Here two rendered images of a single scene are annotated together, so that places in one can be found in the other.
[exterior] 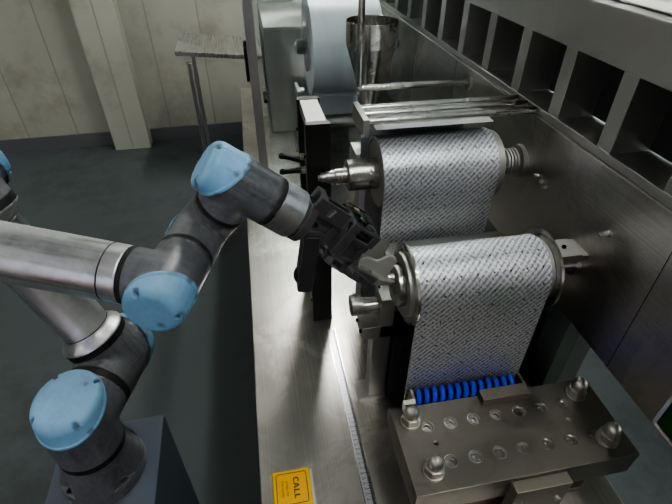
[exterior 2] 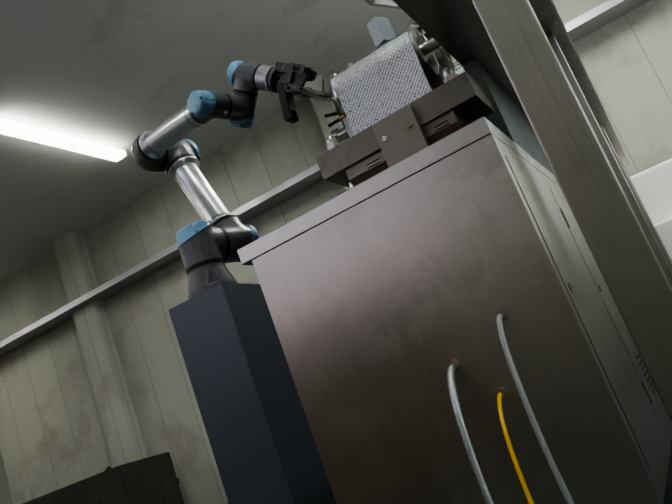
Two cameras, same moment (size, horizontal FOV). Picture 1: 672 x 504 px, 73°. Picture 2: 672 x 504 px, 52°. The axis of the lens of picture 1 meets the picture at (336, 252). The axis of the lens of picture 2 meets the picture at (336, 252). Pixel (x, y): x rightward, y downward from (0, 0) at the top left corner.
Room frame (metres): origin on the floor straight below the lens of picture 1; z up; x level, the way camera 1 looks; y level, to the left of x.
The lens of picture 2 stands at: (-0.95, -0.97, 0.43)
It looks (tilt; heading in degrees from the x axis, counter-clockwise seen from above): 13 degrees up; 35
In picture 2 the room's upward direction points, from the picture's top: 21 degrees counter-clockwise
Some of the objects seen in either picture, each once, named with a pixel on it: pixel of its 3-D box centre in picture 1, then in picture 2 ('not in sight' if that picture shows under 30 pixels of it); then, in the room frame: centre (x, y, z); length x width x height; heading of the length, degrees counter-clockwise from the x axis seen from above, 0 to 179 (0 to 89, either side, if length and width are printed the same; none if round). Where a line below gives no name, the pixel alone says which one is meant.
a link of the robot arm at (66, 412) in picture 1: (79, 416); (200, 245); (0.45, 0.45, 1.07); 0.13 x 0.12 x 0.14; 174
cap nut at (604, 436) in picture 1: (611, 432); (449, 76); (0.43, -0.48, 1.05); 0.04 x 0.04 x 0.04
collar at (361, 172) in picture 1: (361, 174); not in sight; (0.84, -0.05, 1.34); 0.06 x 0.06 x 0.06; 10
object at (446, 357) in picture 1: (467, 361); (396, 123); (0.56, -0.25, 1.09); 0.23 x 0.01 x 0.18; 100
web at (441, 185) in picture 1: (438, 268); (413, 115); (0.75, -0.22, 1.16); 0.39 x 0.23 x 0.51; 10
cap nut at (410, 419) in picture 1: (411, 414); not in sight; (0.47, -0.14, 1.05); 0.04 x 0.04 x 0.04
